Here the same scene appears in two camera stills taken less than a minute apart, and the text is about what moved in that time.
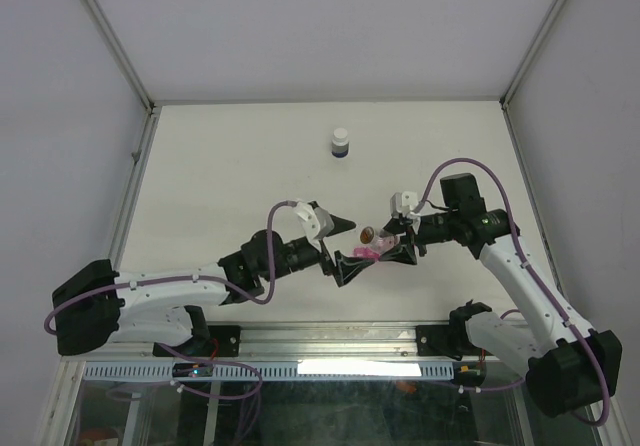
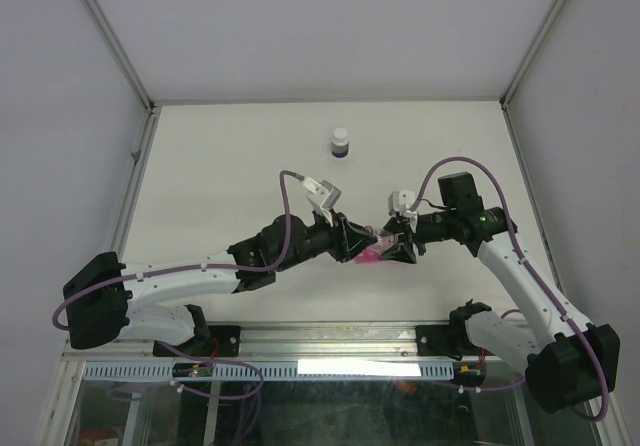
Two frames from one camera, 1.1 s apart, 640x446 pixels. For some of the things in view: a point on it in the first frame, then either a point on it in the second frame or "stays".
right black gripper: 403,253 stays
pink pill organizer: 365,253 stays
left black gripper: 345,267 to 347,240
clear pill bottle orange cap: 382,241 stays
